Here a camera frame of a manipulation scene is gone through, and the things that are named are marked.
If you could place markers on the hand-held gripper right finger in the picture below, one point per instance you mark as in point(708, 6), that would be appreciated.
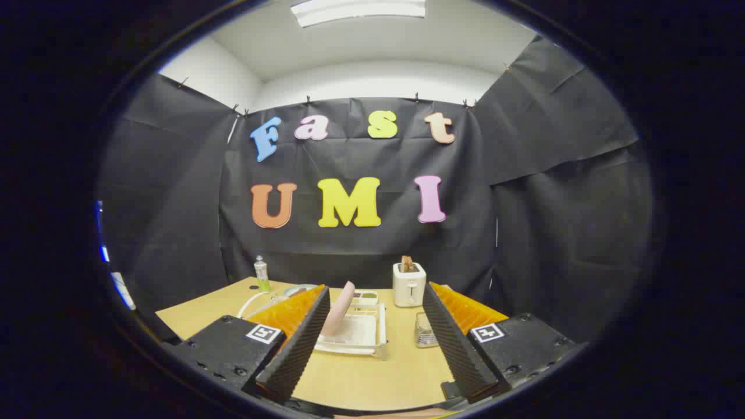
point(454, 343)

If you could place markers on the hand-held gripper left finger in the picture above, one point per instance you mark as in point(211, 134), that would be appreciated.
point(294, 349)

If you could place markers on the pink plate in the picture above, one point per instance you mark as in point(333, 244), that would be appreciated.
point(340, 308)

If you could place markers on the pale green plate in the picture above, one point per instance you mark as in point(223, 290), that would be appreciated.
point(298, 289)

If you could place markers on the white toaster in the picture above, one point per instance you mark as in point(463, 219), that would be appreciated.
point(409, 288)

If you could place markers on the clear bottle with green liquid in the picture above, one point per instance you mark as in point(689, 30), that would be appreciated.
point(262, 276)

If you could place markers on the white divided food tray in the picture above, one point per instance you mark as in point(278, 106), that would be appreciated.
point(365, 297)

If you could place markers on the brown toast slice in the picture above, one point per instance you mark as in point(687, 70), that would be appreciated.
point(407, 263)

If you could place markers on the black backdrop cloth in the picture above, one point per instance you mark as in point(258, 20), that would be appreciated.
point(349, 244)

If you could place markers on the bright screen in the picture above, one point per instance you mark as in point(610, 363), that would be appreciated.
point(122, 291)

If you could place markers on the ceiling light panel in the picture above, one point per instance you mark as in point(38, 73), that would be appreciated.
point(358, 10)

